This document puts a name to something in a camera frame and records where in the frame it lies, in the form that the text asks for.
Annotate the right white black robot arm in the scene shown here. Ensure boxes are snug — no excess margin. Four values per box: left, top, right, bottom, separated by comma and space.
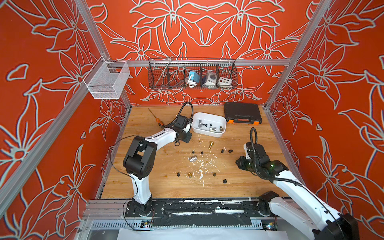
236, 142, 360, 240

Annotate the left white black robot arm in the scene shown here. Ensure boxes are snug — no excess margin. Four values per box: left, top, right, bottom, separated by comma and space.
123, 115, 193, 216

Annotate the white rectangular storage box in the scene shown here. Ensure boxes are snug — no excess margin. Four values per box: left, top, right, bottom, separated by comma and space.
192, 112, 227, 138

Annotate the teal white device in basket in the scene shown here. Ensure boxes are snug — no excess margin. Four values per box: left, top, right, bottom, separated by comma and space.
185, 71, 200, 88

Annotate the white round-button device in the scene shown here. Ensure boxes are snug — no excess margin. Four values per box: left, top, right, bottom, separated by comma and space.
202, 72, 218, 87

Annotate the black orange tool case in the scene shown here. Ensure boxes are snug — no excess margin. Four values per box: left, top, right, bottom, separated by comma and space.
224, 102, 263, 126

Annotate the white dotted cube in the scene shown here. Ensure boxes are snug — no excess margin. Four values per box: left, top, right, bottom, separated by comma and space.
219, 77, 232, 89

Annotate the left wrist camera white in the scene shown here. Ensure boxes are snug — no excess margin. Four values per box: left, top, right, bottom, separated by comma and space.
184, 122, 192, 133

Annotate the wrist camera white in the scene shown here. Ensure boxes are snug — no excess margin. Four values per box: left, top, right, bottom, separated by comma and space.
244, 142, 253, 159
184, 122, 192, 133

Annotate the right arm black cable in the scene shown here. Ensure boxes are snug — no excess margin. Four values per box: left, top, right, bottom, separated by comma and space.
250, 127, 259, 169

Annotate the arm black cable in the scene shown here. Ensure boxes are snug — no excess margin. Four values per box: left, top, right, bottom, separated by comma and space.
178, 101, 195, 121
250, 127, 259, 169

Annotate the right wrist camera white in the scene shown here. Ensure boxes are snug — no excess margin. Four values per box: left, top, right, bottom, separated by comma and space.
244, 142, 253, 159

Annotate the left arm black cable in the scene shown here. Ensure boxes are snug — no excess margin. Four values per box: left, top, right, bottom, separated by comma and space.
178, 101, 195, 121

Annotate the orange handled screwdriver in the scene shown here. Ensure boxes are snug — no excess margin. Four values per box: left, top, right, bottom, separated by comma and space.
148, 109, 164, 127

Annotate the black wire wall basket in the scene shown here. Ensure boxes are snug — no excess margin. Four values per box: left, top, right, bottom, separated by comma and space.
148, 57, 238, 90

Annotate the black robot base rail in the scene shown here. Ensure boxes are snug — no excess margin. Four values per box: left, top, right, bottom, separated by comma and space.
123, 198, 278, 231

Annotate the clear plastic wall bin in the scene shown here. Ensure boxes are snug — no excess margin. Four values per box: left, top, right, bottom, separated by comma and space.
84, 62, 131, 100

